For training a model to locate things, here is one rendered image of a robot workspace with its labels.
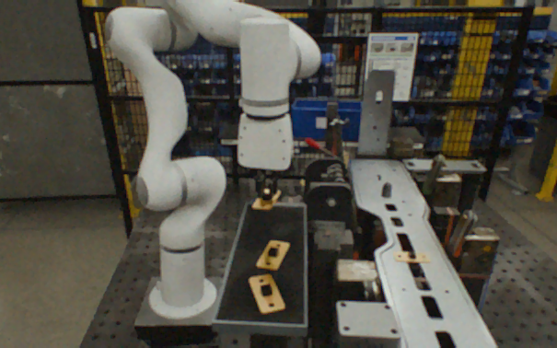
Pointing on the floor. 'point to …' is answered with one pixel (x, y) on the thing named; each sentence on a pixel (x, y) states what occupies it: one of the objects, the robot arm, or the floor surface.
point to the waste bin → (547, 133)
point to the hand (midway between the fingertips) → (266, 187)
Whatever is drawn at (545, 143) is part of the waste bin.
